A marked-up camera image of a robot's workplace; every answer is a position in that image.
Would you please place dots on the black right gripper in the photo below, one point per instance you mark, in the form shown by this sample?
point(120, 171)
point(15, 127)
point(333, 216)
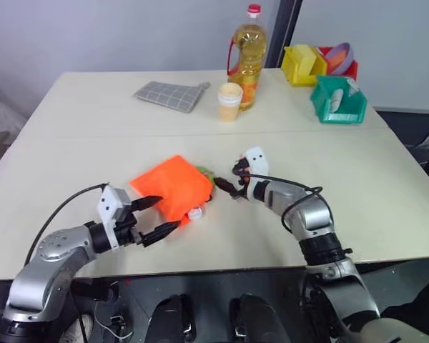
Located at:
point(242, 185)

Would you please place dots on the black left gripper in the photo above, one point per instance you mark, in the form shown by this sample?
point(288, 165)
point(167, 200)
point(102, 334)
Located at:
point(126, 231)

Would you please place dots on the orange fabric pouch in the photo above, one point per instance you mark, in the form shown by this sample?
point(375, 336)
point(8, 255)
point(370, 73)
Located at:
point(171, 186)

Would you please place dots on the white tube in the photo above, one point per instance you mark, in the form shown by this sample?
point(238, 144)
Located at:
point(195, 213)

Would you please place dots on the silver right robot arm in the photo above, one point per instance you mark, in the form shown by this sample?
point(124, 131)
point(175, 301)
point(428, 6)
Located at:
point(312, 216)

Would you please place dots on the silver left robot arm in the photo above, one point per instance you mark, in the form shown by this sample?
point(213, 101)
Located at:
point(53, 253)

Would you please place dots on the green item in pouch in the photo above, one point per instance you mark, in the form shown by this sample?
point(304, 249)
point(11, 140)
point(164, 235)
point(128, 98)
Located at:
point(206, 172)

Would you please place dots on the small orange cup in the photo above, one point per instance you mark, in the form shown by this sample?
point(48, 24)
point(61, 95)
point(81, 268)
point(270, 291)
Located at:
point(230, 103)

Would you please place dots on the grey checked pot holder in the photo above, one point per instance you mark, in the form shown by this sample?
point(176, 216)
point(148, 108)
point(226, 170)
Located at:
point(169, 95)

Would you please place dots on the cooking oil bottle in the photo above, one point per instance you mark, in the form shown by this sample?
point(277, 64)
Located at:
point(248, 53)

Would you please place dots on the green plastic bin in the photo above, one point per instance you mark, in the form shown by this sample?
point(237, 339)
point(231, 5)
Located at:
point(343, 116)

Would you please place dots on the yellow plastic bin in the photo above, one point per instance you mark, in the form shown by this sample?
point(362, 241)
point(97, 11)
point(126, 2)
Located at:
point(300, 66)

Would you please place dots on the white roll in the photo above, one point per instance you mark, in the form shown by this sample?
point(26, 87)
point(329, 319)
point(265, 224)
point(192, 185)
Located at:
point(336, 100)

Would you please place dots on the white crumpled packet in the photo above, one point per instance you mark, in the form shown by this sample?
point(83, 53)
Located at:
point(352, 87)

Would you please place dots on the red plastic bin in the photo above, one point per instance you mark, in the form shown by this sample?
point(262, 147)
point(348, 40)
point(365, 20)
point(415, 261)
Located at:
point(351, 69)

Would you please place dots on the purple plastic bowl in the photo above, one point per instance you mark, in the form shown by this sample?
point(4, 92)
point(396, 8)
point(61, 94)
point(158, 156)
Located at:
point(345, 53)

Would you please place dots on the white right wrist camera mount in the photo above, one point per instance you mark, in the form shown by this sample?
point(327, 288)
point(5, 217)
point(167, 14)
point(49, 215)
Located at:
point(258, 160)

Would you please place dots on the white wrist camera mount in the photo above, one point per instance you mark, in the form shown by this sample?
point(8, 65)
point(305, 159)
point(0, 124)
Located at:
point(109, 205)
point(258, 160)

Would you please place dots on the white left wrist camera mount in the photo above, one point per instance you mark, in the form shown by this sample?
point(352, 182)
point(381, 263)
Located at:
point(109, 205)

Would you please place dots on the dark vertical post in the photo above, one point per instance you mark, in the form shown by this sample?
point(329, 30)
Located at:
point(284, 32)

